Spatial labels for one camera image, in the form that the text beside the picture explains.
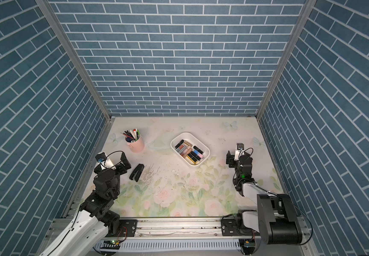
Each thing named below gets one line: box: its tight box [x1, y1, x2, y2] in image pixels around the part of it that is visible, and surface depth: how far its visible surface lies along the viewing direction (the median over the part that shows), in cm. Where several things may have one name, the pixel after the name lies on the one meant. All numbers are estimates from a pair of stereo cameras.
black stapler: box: [129, 163, 145, 183], surface depth 91 cm
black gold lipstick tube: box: [186, 152, 199, 165], surface depth 98 cm
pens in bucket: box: [120, 128, 141, 143], surface depth 98 cm
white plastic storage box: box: [170, 132, 211, 167], surface depth 102 cm
